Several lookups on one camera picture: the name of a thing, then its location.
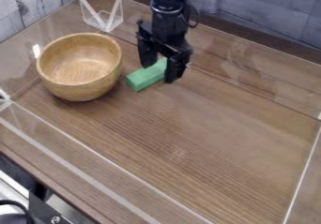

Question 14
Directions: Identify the clear acrylic enclosure wall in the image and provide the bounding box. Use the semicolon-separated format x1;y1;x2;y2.
0;85;319;224

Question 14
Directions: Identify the black cable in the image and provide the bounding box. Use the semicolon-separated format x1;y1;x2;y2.
0;199;31;224

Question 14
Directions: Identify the green rectangular block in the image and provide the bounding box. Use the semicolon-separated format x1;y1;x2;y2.
126;58;168;92

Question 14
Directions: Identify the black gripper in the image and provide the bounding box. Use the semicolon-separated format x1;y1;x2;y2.
137;4;194;83

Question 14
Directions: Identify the clear acrylic corner bracket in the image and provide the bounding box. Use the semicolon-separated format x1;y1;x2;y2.
79;0;125;33

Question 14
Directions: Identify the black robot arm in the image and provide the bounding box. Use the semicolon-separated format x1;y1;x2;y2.
137;0;200;83

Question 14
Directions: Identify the wooden bowl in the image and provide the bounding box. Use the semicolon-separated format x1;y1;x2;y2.
36;33;122;101

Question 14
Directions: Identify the black metal clamp bracket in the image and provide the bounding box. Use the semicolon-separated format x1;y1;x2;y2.
30;191;78;224

